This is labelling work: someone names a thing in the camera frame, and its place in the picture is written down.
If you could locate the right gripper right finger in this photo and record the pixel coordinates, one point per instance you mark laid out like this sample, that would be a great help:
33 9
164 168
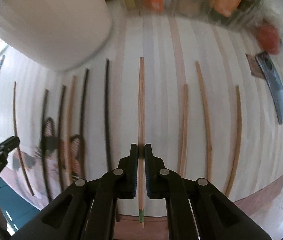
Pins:
196 209

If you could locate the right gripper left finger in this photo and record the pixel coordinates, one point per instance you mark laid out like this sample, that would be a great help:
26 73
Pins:
86 209

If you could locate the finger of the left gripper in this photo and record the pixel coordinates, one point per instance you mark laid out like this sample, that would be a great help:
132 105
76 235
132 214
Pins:
9 144

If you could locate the green-tipped wooden chopstick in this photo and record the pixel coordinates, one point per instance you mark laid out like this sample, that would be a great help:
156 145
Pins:
141 139

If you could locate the dark brown chopstick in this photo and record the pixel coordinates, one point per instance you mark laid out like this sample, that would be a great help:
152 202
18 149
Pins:
82 122

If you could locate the long black chopstick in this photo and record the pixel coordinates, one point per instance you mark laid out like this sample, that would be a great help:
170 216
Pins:
106 117

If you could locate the striped cat table mat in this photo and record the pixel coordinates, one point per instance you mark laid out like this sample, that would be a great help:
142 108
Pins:
170 47

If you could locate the beige utensil holder canister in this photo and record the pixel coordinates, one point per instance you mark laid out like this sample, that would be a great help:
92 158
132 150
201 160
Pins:
57 34

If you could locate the blue smartphone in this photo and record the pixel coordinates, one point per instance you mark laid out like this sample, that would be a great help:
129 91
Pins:
274 82

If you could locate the small brown card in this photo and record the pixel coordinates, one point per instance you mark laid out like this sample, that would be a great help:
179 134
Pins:
254 67

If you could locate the red packaged item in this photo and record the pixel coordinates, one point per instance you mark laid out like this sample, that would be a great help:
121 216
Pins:
268 38

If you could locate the clear plastic bag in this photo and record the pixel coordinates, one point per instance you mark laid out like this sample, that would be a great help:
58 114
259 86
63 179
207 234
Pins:
270 11

